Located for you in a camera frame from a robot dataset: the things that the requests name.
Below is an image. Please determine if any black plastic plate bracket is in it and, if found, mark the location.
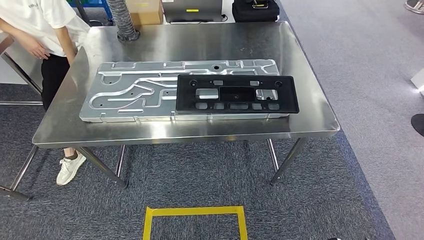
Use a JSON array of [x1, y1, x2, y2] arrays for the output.
[[174, 74, 301, 116]]

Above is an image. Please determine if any stainless steel workbench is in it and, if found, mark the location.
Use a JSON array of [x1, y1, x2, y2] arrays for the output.
[[32, 21, 341, 190]]

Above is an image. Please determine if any machined aluminium plate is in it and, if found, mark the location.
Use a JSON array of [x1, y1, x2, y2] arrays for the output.
[[78, 58, 291, 123]]

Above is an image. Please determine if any grey equipment case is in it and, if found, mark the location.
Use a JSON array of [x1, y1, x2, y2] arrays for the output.
[[161, 0, 223, 24]]

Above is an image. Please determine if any black bag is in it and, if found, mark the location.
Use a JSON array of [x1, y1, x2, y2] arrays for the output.
[[231, 0, 281, 23]]

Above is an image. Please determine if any cardboard box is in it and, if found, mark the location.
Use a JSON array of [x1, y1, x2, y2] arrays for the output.
[[125, 0, 165, 26]]

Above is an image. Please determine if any person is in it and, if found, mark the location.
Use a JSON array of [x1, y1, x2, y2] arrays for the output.
[[0, 0, 91, 186]]

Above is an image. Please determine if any steel side table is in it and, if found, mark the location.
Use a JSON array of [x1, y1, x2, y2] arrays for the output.
[[0, 33, 44, 202]]

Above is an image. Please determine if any black round floor object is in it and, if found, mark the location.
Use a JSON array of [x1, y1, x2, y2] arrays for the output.
[[410, 113, 424, 137]]

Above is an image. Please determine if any white box corner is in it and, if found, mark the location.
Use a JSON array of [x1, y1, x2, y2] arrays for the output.
[[410, 67, 424, 92]]

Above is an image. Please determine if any metal stand base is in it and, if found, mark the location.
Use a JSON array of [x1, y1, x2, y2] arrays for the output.
[[404, 0, 424, 15]]

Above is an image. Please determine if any grey ribbed hose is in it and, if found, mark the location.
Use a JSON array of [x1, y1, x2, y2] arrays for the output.
[[105, 0, 141, 43]]

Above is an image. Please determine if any blue metal frame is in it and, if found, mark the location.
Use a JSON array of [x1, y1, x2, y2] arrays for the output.
[[66, 0, 114, 21]]

